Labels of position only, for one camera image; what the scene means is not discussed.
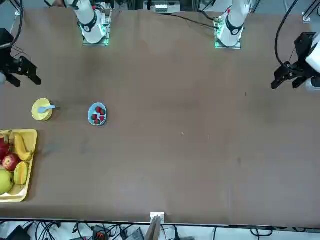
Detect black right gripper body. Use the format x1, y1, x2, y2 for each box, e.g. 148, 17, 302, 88
0, 28, 25, 76

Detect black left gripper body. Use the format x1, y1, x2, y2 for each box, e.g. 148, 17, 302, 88
287, 31, 316, 77

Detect light blue spoon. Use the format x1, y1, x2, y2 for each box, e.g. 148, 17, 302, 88
37, 104, 57, 114

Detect yellow bowl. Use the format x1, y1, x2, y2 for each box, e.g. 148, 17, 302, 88
31, 97, 54, 122

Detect light blue bowl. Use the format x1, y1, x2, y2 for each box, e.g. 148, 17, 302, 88
87, 102, 109, 127

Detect yellow plastic tray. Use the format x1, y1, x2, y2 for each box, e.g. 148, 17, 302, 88
0, 129, 38, 203

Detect red dragon fruit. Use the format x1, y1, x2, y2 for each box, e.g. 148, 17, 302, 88
0, 133, 13, 163

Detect yellow banana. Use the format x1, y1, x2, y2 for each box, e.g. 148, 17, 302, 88
13, 132, 35, 162

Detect green circuit board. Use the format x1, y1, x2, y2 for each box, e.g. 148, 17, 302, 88
102, 8, 113, 27
213, 15, 224, 35

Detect red apple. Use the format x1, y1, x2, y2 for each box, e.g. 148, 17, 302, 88
1, 153, 20, 172

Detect yellow-green starfruit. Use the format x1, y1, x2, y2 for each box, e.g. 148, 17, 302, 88
13, 161, 30, 186

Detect large yellow-green pear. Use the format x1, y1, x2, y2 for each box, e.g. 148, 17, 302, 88
0, 169, 15, 194

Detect grey power strip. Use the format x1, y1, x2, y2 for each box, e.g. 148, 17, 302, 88
154, 3, 174, 14

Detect black power adapter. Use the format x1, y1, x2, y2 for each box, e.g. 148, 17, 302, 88
6, 224, 31, 240

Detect black power strip red switches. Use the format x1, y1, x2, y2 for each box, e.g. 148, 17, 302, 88
91, 224, 112, 240

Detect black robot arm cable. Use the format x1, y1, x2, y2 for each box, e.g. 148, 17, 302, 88
9, 0, 25, 49
274, 0, 300, 66

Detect thin black table cable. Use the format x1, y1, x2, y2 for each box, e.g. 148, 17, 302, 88
169, 13, 217, 29

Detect white post bracket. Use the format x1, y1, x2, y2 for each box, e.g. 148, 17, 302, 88
150, 211, 166, 224

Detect metal camera post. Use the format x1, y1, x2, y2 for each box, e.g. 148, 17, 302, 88
144, 216, 163, 240

